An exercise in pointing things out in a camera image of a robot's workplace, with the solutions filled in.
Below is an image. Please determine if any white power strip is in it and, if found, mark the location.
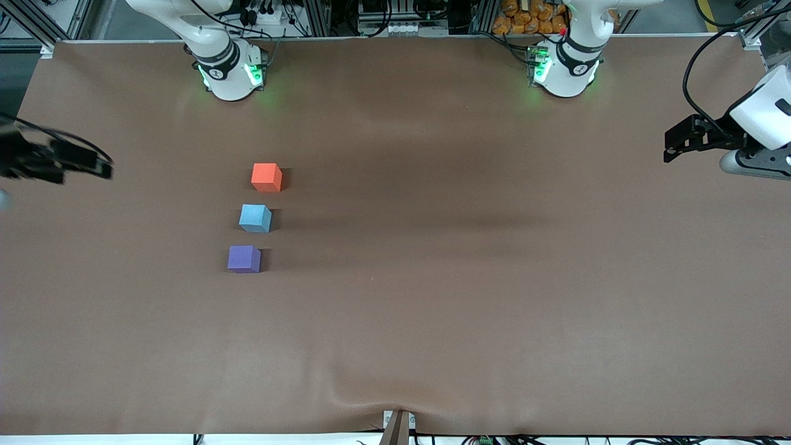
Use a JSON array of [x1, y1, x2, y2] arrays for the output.
[[243, 5, 287, 26]]

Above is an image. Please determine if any white terminal block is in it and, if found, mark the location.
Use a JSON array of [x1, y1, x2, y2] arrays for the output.
[[370, 22, 428, 37]]

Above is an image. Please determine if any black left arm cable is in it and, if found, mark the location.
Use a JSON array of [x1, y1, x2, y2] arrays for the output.
[[682, 3, 791, 134]]

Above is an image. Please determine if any orange foam block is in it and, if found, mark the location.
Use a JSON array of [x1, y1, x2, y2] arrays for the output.
[[251, 163, 283, 192]]

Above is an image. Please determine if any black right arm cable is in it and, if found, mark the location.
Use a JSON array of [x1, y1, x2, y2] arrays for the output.
[[0, 113, 115, 166]]

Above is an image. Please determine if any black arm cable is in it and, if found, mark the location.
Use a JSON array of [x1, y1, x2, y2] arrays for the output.
[[0, 113, 115, 166], [682, 3, 791, 134]]

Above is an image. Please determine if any aluminium frame profile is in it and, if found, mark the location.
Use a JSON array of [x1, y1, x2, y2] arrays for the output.
[[738, 0, 791, 51], [0, 0, 57, 51]]

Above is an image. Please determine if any brown table mat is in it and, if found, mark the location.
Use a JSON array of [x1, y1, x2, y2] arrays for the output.
[[0, 36, 791, 436]]

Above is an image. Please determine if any black left camera mount plate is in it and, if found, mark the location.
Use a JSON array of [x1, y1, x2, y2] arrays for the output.
[[735, 145, 791, 174]]

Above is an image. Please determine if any light blue foam block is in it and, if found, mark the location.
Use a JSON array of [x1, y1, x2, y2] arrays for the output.
[[239, 203, 273, 234]]

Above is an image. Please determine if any brown camera mount post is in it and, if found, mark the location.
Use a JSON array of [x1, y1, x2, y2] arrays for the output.
[[380, 409, 417, 445]]

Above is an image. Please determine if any orange snack bags pile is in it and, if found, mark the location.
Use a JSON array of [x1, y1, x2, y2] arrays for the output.
[[493, 0, 570, 35]]

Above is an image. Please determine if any purple foam block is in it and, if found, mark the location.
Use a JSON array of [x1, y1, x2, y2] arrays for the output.
[[227, 245, 261, 273]]

